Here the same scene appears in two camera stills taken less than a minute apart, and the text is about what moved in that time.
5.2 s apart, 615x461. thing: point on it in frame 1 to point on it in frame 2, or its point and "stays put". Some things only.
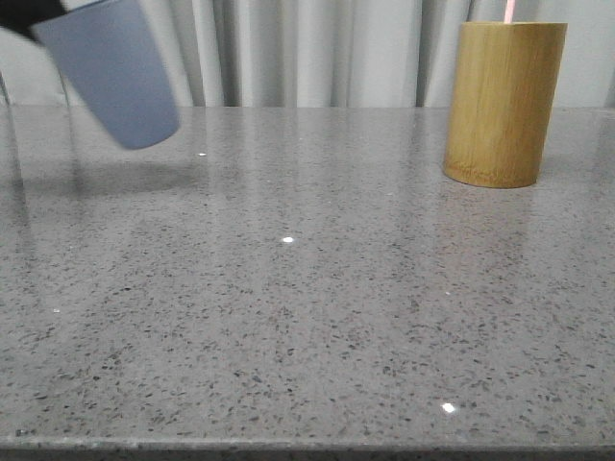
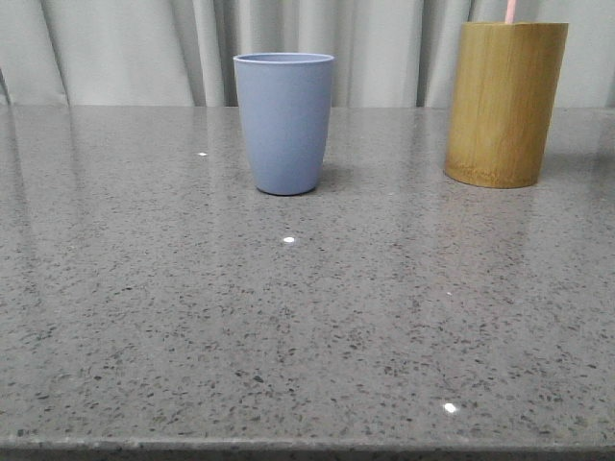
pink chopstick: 509,11 stays put
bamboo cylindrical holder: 503,92 stays put
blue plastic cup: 111,51 to 285,98
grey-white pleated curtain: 324,54 stays put
